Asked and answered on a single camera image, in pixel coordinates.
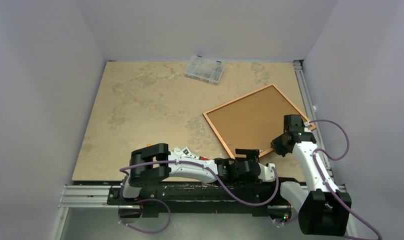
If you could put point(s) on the clear plastic organizer box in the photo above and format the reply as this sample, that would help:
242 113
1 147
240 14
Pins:
205 70

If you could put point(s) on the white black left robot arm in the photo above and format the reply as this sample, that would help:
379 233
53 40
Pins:
152 164

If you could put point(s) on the aluminium front rail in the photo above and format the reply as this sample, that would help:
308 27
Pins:
100 196

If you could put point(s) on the red handled adjustable wrench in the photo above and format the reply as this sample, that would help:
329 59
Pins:
185 152

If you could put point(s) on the red wooden photo frame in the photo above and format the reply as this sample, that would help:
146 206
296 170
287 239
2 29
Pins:
253 120

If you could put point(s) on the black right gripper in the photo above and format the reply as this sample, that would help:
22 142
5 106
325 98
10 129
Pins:
278 145

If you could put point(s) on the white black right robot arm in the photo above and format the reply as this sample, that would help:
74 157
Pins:
319 206

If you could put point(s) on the aluminium rail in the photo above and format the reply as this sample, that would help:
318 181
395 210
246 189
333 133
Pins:
307 102
100 196

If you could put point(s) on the aluminium right side rail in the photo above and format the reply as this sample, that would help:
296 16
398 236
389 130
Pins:
307 102

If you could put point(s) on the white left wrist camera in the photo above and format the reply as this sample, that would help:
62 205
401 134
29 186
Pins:
267 172

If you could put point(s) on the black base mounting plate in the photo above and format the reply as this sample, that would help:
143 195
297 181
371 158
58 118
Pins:
278 208

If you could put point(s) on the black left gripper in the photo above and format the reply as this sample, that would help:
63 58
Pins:
250 156

